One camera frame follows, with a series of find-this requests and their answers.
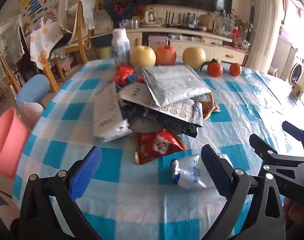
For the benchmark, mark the tangerine with green leaves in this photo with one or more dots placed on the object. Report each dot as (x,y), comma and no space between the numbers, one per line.
(215,69)

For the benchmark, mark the tall white lace cover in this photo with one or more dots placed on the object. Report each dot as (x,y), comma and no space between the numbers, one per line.
(264,17)

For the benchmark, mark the white orange print tablecloth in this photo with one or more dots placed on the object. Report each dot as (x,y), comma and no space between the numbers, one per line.
(42,45)

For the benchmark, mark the pink storage case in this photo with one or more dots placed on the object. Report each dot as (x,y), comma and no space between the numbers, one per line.
(158,42)

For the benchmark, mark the pink plastic bucket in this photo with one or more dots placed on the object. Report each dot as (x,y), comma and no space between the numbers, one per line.
(7,142)

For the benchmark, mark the white printed carton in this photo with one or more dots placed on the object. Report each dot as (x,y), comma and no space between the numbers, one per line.
(103,22)

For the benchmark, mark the large red snack packet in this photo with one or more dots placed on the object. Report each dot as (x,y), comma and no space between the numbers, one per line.
(157,145)

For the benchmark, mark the small yellow box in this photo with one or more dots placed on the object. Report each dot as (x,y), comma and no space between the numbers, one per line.
(297,91)

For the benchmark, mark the dark blue flower bouquet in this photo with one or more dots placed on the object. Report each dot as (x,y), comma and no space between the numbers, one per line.
(119,6)

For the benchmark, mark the white washing machine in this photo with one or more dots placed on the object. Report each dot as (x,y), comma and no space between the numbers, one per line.
(295,71)

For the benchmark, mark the yellow pear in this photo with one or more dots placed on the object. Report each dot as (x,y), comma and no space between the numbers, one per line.
(194,57)
(143,56)

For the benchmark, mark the wooden chair with white cover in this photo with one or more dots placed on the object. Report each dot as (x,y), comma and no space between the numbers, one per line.
(80,37)

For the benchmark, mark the yellow red snack wrappers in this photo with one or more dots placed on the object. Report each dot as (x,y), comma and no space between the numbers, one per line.
(209,107)

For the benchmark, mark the person's right hand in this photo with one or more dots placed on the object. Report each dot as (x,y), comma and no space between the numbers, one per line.
(295,212)

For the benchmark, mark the dark wooden chair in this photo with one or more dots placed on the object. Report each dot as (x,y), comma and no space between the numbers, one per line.
(26,62)

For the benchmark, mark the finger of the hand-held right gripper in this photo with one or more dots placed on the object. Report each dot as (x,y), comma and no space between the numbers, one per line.
(295,128)
(263,146)

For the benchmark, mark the white milk bottle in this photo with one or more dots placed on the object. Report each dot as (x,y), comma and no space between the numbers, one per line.
(120,47)

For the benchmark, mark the red apple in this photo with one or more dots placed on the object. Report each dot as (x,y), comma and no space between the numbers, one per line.
(166,55)

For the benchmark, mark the small white blue wrapper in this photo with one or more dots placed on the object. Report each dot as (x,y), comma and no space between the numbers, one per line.
(189,175)

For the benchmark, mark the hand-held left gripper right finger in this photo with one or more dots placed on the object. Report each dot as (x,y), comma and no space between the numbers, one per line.
(215,173)

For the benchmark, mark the blue padded stool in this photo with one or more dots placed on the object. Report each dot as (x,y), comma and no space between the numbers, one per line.
(32,87)

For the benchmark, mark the white electric kettle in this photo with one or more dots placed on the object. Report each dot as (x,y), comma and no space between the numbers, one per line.
(150,17)

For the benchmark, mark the light wooden chair grey cover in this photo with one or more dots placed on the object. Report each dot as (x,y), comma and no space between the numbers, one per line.
(8,72)

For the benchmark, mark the blue white checked tablecloth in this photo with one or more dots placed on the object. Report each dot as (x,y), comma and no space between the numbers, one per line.
(142,205)

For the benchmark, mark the long white printed wrapper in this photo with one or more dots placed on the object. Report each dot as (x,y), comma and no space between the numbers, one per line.
(105,112)

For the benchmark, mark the blue yellow wall sticker chart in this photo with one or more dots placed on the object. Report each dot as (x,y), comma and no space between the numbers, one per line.
(37,0)

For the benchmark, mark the cream television cabinet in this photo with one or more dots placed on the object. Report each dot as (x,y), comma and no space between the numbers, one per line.
(224,52)

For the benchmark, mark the dark green storage box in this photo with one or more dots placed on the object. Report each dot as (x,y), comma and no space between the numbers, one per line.
(102,40)

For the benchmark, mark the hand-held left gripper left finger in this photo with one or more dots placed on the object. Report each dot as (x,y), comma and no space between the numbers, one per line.
(85,173)

